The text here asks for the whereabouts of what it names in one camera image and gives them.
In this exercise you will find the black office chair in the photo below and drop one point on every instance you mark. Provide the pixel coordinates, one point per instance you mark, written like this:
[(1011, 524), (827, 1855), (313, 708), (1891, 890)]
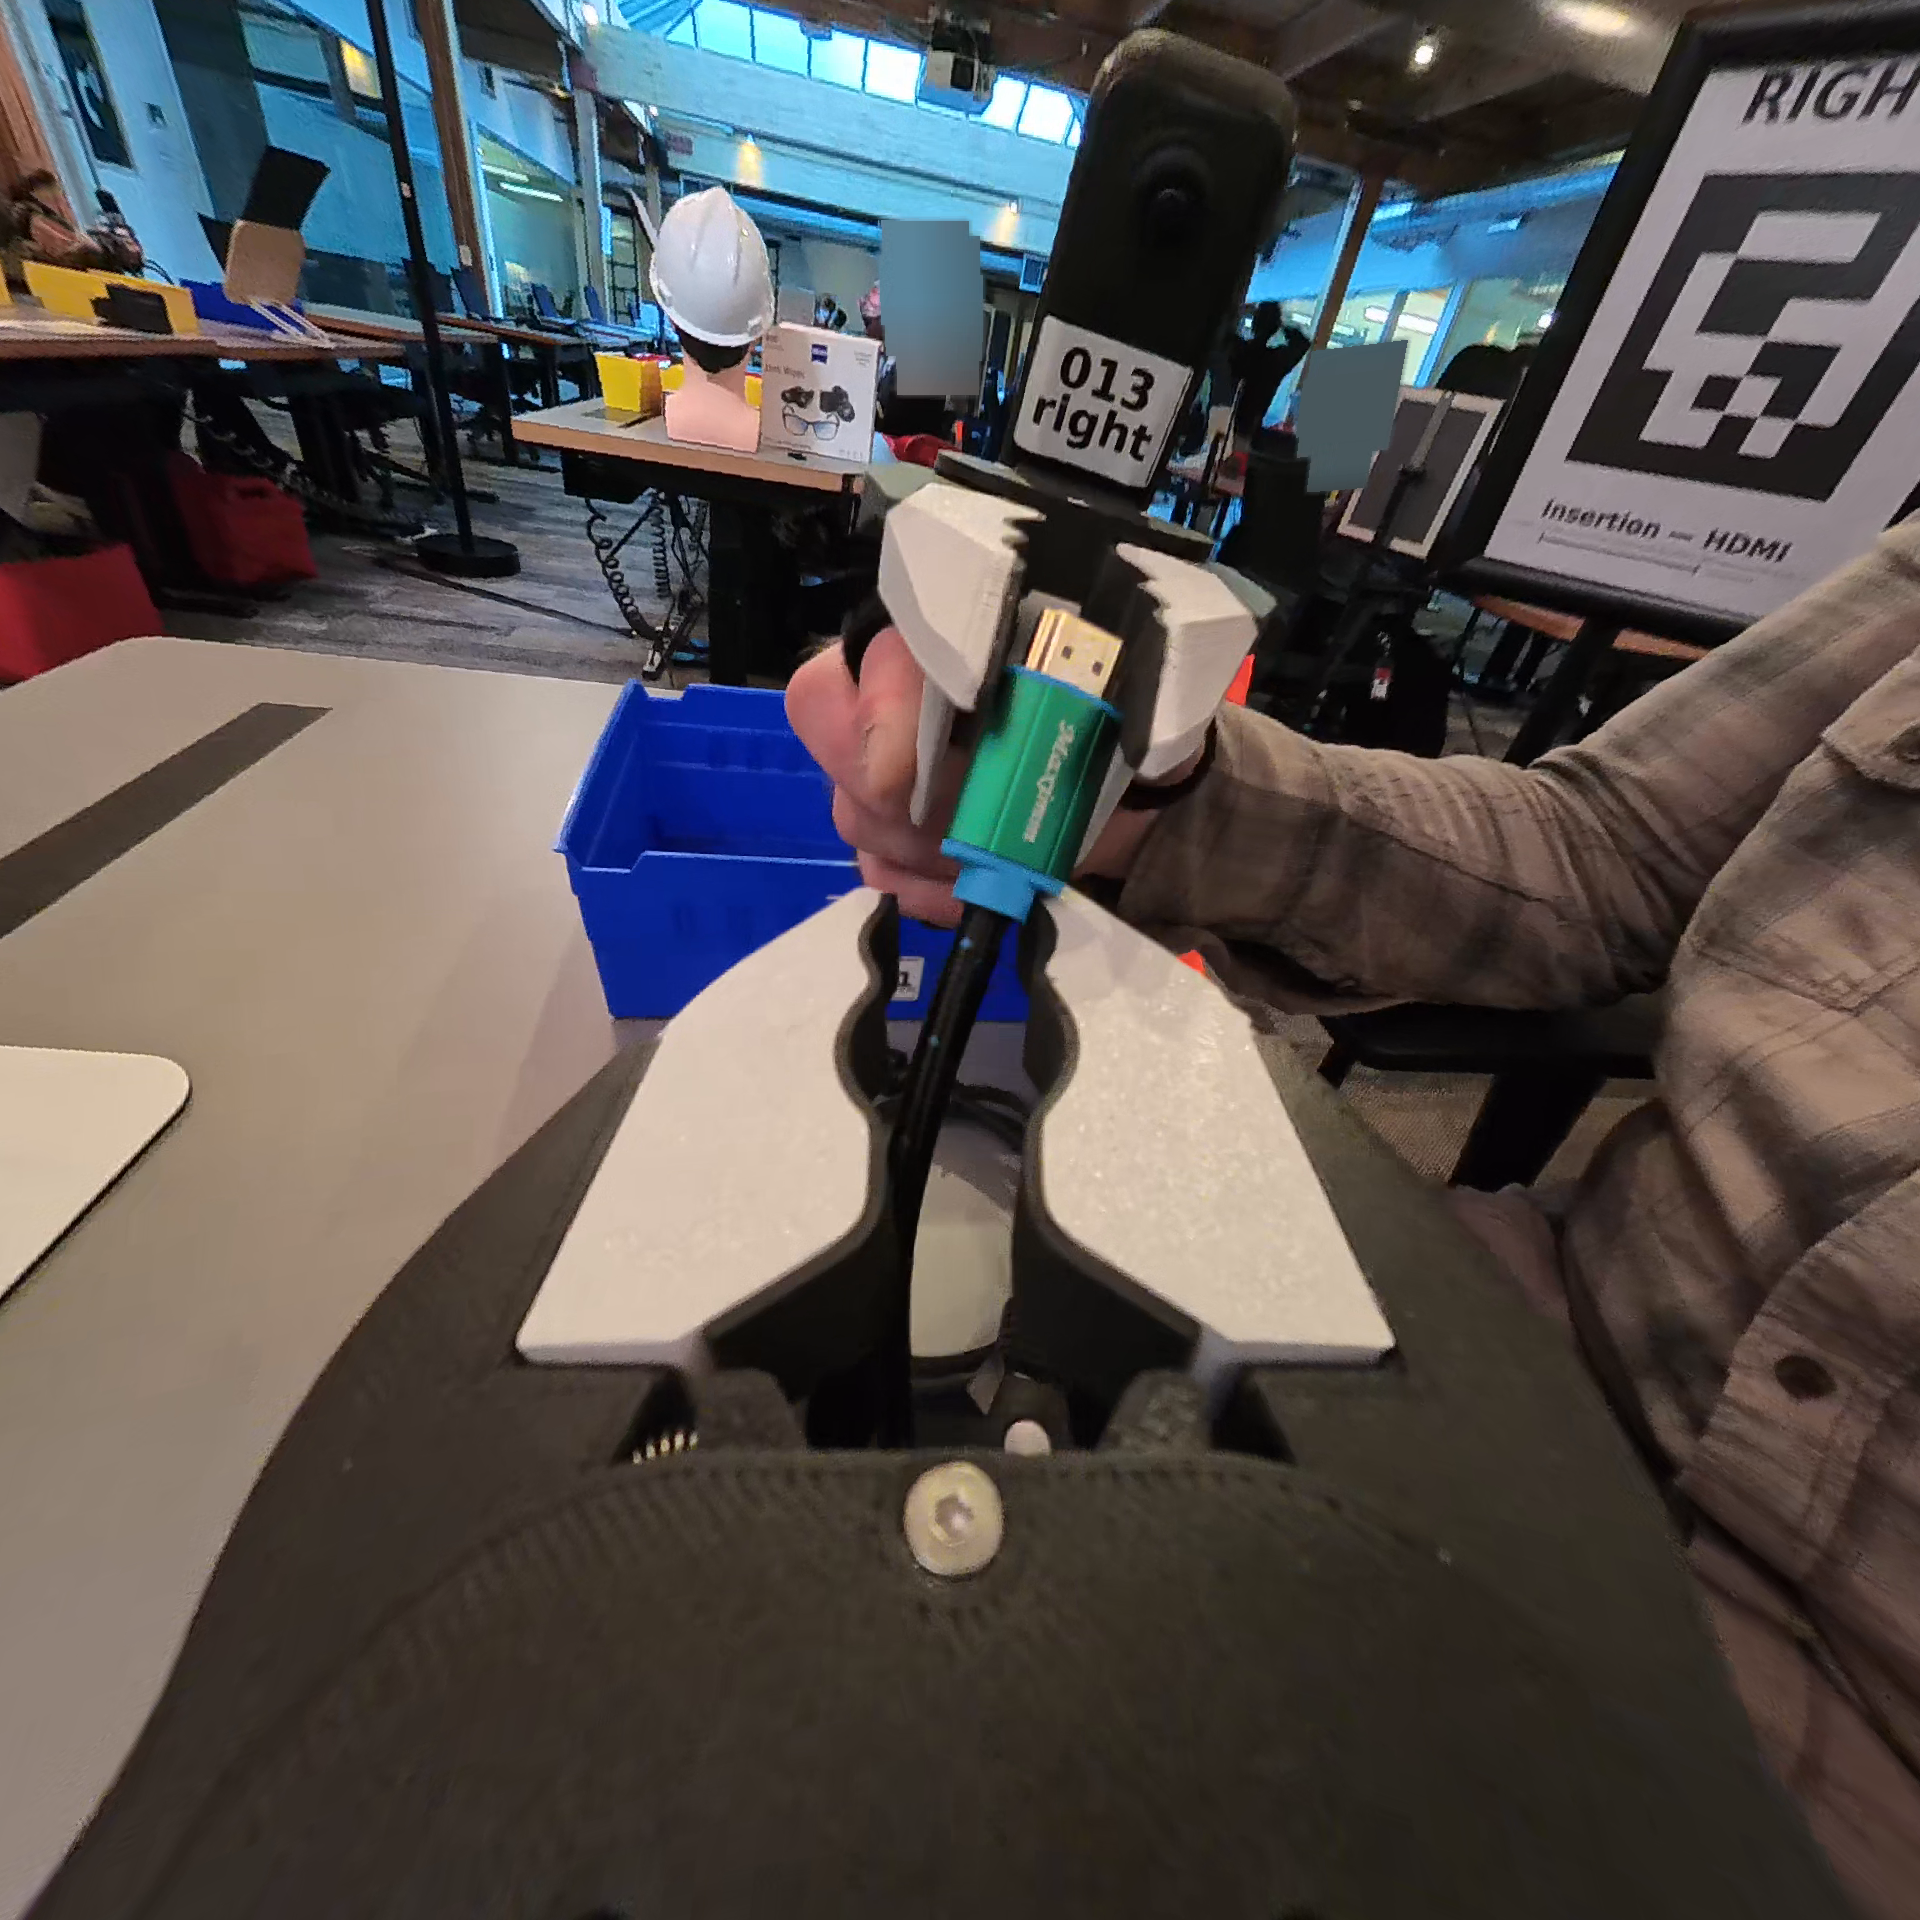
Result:
[(1500, 1026)]

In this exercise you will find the white product box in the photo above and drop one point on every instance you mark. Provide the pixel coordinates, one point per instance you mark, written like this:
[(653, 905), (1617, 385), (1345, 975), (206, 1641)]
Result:
[(819, 369)]

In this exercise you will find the blue storage bin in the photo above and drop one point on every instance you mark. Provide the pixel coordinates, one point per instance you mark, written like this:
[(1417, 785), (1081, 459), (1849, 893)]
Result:
[(675, 900)]

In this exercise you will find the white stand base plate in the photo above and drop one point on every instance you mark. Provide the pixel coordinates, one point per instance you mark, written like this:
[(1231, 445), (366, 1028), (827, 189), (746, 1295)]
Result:
[(76, 1141)]

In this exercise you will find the small yellow bin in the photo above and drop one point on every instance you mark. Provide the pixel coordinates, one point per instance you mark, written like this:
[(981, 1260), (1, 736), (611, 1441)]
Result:
[(60, 283), (628, 381)]

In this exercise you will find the grey framed panel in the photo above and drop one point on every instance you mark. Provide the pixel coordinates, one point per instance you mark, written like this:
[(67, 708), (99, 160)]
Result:
[(1426, 465)]

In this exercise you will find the white hard hat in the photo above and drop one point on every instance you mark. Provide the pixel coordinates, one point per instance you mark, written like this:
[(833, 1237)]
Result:
[(715, 253)]

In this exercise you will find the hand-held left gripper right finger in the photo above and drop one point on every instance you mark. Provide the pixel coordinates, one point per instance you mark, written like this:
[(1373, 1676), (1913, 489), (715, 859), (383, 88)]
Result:
[(1214, 1185)]

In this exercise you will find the person's right hand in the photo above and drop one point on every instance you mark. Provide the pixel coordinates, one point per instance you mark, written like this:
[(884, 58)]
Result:
[(862, 749)]

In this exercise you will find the long wooden workbench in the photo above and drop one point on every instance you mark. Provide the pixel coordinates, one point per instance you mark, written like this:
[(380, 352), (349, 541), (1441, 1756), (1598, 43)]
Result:
[(149, 346)]

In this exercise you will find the red bag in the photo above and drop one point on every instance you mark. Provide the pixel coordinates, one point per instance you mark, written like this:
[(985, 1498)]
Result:
[(247, 524), (76, 616)]

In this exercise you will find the wooden display table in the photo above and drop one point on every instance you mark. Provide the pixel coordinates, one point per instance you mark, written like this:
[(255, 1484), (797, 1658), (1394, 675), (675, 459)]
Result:
[(629, 433)]

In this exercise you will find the white sign board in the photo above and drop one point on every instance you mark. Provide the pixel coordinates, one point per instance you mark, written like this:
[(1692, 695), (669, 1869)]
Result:
[(1652, 509)]

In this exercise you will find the pink display stand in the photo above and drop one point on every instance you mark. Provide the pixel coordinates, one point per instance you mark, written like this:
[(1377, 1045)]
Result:
[(715, 411)]

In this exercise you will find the person's plaid shirt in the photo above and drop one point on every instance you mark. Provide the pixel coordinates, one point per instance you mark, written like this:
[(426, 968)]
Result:
[(1770, 1200)]

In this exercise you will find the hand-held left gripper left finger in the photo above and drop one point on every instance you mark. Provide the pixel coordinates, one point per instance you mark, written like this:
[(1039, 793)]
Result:
[(705, 1185)]

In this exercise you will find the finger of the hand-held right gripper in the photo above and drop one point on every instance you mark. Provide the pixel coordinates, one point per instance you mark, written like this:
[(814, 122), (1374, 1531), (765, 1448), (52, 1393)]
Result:
[(955, 586), (1202, 644)]

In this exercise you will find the thin black pole stand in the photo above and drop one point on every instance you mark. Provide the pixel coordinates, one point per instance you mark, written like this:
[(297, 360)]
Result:
[(469, 559)]

